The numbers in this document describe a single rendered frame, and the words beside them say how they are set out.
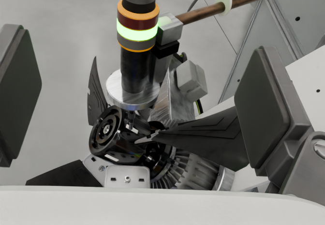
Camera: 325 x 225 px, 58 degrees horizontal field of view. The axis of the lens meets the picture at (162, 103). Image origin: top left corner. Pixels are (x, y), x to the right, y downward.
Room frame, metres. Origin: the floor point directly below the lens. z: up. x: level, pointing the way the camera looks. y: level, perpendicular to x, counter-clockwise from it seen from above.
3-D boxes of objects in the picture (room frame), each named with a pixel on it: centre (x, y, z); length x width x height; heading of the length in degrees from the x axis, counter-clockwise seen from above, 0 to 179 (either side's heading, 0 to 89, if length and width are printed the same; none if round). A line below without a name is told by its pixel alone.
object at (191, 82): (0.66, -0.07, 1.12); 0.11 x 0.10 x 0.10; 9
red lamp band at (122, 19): (0.27, 0.04, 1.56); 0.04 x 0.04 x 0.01
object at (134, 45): (0.27, 0.04, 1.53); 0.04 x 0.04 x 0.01
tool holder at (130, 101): (0.28, 0.03, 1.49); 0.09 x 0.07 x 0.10; 134
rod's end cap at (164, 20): (0.29, 0.02, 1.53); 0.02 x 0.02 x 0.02; 44
